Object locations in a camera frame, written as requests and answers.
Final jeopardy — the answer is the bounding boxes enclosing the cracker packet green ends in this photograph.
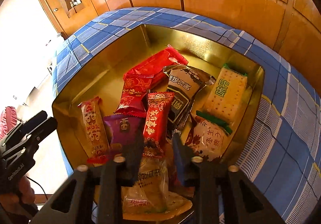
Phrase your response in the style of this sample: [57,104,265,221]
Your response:
[203,64,248,124]

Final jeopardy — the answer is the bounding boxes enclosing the long orange red snack packet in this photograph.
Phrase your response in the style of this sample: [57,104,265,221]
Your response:
[78,96,109,165]

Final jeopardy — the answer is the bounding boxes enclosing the clear orange-edged seed bag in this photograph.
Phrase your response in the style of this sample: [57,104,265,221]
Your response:
[121,157,193,222]

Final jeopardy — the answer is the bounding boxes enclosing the gold tin box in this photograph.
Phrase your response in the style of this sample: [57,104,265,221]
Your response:
[45,24,277,223]

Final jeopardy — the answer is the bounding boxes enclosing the purple snack packet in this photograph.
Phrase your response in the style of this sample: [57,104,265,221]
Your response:
[103,114,145,152]

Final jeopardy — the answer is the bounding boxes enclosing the red gold patterned snack packet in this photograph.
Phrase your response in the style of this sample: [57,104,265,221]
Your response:
[143,91,175,158]

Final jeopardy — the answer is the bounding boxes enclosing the white red floral snack packet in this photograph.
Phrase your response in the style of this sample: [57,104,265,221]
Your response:
[184,111,233,161]

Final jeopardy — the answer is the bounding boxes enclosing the black white snack packet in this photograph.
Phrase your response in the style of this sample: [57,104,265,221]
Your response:
[163,64,215,139]

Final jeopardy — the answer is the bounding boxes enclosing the blue plaid bed sheet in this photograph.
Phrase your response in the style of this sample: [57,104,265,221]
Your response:
[53,7,320,223]

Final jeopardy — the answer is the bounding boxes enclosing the left hand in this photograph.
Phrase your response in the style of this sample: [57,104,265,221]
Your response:
[1,176,35,215]

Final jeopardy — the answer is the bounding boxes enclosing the shiny red snack packet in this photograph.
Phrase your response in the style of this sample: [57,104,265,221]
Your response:
[115,74,153,118]

